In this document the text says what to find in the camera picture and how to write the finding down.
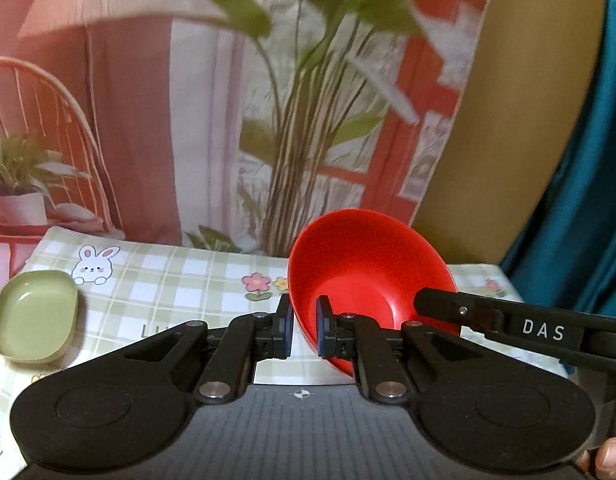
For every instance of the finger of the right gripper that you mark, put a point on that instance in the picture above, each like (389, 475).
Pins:
(477, 312)

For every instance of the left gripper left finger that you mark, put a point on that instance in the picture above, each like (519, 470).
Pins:
(234, 352)

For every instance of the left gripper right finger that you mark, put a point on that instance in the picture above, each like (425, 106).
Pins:
(360, 340)

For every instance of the red plastic bowl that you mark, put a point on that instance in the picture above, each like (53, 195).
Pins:
(366, 263)

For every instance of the person's right hand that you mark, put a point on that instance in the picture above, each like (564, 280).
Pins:
(602, 463)

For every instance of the teal curtain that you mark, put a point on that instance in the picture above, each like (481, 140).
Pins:
(565, 257)

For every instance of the green square plate left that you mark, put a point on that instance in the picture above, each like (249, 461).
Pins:
(38, 314)

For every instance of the printed room backdrop cloth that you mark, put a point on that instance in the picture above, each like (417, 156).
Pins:
(222, 124)

